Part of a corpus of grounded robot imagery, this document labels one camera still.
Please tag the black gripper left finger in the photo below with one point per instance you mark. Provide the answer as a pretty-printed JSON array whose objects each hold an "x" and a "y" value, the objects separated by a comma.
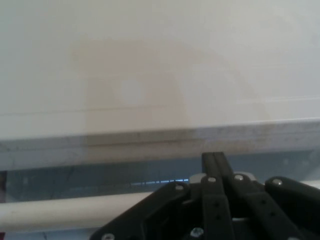
[{"x": 175, "y": 207}]

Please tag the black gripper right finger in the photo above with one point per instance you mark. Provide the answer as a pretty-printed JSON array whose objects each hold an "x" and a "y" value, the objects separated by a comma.
[{"x": 275, "y": 212}]

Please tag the white toaster oven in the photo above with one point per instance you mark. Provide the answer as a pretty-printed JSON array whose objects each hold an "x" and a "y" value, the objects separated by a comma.
[{"x": 160, "y": 62}]

